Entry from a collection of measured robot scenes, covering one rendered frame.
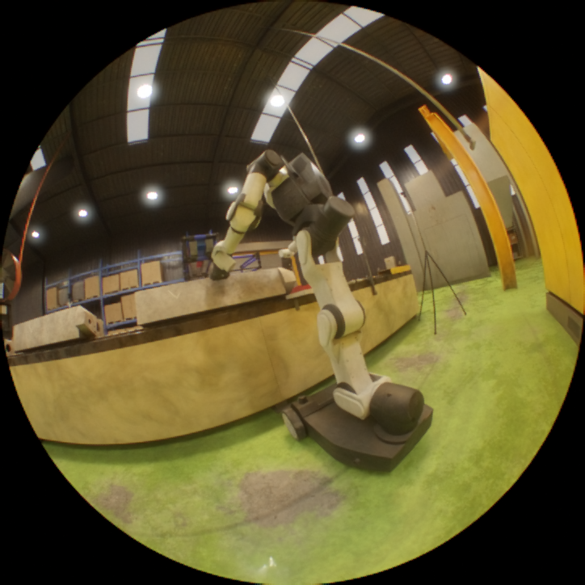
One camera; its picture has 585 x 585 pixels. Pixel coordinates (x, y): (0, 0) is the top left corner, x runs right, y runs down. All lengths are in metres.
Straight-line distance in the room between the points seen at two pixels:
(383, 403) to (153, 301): 1.20
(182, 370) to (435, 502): 1.30
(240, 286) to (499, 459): 1.60
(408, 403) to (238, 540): 0.77
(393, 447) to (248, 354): 0.91
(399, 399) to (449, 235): 5.80
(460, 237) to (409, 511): 6.02
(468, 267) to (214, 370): 6.18
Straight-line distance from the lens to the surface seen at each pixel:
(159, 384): 1.17
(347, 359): 0.76
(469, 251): 6.14
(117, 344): 1.21
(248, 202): 0.73
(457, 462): 0.91
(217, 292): 1.11
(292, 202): 0.82
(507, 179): 8.13
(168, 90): 9.40
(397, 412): 0.67
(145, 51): 9.58
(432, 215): 6.43
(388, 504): 0.80
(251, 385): 1.19
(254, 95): 9.61
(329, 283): 0.70
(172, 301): 1.11
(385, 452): 0.73
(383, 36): 10.24
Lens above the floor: 0.75
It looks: 3 degrees up
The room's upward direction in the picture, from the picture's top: 14 degrees counter-clockwise
